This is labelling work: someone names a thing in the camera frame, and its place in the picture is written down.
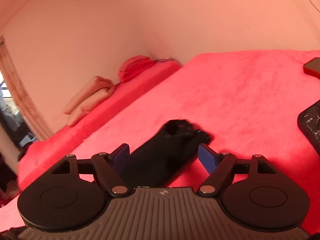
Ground pink pillow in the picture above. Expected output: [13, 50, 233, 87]
[63, 76, 114, 114]
[67, 87, 114, 127]

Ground black smartphone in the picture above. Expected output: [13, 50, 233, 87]
[297, 101, 320, 154]

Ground upper pink pillow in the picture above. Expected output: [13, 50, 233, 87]
[63, 76, 114, 114]

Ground lower pink pillow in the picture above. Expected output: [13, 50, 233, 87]
[67, 87, 114, 127]

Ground black knit pants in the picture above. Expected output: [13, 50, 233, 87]
[119, 119, 213, 189]

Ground folded red blanket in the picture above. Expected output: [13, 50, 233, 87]
[118, 55, 155, 83]

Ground dark framed window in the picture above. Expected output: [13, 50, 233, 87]
[0, 74, 37, 148]

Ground near pink bed blanket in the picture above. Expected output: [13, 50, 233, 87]
[1, 50, 319, 239]

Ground pink patterned curtain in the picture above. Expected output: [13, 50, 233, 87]
[1, 35, 53, 141]

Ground dark tablet with coloured books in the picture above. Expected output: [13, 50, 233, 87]
[303, 57, 320, 79]

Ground far pink bed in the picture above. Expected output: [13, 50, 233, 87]
[18, 59, 181, 190]

